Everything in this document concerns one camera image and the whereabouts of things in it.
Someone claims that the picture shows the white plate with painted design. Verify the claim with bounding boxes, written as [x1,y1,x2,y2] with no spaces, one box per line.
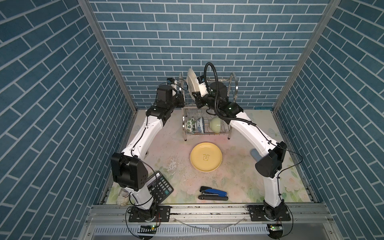
[187,69,200,101]

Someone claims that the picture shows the steel two-tier dish rack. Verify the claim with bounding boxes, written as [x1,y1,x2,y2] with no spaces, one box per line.
[177,73,232,141]

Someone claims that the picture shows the yellow plate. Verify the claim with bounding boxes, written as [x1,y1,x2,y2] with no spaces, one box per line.
[190,142,223,173]

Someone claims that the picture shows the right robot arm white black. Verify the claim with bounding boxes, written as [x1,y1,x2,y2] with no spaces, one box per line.
[190,82,287,209]

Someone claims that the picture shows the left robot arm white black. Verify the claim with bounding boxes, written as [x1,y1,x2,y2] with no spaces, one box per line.
[111,84,185,211]

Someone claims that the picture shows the light green bowl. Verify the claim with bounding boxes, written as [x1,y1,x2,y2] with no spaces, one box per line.
[209,117,222,134]

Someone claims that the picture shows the blue floral white bowl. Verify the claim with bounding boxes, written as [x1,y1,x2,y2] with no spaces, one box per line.
[195,117,205,134]

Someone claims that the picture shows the green leaf pattern bowl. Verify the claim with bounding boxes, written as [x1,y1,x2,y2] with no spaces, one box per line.
[185,118,196,134]

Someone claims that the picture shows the black calculator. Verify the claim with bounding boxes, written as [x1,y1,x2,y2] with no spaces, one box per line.
[146,171,174,205]

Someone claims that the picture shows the blue black stapler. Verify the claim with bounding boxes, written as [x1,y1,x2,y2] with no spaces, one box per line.
[198,186,229,201]

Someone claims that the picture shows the white cloth rag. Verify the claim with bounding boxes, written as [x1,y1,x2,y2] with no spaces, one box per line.
[116,189,130,207]

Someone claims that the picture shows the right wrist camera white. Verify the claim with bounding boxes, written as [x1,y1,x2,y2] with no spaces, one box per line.
[197,76,209,97]

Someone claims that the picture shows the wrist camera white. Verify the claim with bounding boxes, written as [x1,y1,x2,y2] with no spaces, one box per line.
[197,76,209,97]
[167,78,180,94]

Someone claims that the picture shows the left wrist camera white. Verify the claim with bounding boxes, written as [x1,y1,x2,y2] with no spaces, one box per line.
[167,78,180,94]

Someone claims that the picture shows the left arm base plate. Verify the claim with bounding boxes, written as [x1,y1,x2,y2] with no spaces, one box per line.
[128,205,171,223]

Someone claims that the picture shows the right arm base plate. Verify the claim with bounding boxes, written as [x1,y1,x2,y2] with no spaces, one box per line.
[246,204,292,222]

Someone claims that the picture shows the aluminium front rail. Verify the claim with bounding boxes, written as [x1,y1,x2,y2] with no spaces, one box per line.
[85,202,334,229]

